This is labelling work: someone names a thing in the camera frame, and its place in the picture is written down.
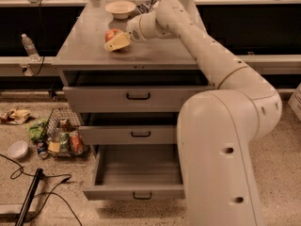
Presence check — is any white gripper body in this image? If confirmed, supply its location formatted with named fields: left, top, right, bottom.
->
left=126, top=16, right=142, bottom=42

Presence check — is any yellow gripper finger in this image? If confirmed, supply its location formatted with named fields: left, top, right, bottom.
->
left=104, top=32, right=131, bottom=52

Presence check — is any red apple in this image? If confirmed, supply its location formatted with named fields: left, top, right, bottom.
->
left=105, top=28, right=121, bottom=42

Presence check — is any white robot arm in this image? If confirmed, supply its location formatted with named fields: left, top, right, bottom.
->
left=104, top=0, right=282, bottom=226

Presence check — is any grey drawer cabinet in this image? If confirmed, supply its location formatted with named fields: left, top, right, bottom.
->
left=54, top=1, right=210, bottom=139

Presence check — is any top grey drawer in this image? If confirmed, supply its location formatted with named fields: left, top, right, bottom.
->
left=63, top=86, right=210, bottom=113

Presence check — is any grey drawer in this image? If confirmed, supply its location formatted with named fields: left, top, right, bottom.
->
left=79, top=125, right=177, bottom=145
left=83, top=144, right=184, bottom=201
left=63, top=86, right=210, bottom=113

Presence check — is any middle grey drawer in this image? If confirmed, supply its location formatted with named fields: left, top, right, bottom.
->
left=79, top=125, right=177, bottom=145

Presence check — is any bottom grey drawer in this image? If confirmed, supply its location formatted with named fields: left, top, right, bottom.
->
left=83, top=144, right=184, bottom=201

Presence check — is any white ceramic bowl on cabinet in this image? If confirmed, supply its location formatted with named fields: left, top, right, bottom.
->
left=105, top=1, right=136, bottom=20

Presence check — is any blue chip bag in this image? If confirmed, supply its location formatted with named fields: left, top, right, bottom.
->
left=137, top=0, right=158, bottom=14

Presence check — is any clear plastic water bottle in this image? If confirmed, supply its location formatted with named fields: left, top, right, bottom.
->
left=22, top=34, right=40, bottom=62

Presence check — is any red can in basket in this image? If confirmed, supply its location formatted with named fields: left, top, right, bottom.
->
left=70, top=132, right=84, bottom=154

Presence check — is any green can in basket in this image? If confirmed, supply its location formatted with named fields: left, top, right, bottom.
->
left=59, top=133, right=69, bottom=153

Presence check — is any green snack bag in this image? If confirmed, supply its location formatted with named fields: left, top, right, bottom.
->
left=25, top=118, right=48, bottom=143

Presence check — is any crumpled brown snack bag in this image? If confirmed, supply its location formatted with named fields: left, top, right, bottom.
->
left=0, top=109, right=30, bottom=125

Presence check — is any soda can on floor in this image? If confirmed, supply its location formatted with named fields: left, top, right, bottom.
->
left=37, top=140, right=48, bottom=159

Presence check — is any black pole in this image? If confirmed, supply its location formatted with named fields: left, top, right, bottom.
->
left=15, top=169, right=43, bottom=226

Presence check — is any white sign board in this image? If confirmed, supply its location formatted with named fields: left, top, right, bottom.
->
left=288, top=83, right=301, bottom=121

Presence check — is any black hanging cable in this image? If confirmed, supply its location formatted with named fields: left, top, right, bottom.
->
left=32, top=0, right=52, bottom=77

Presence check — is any wire basket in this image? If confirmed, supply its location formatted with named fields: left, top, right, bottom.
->
left=46, top=108, right=88, bottom=157

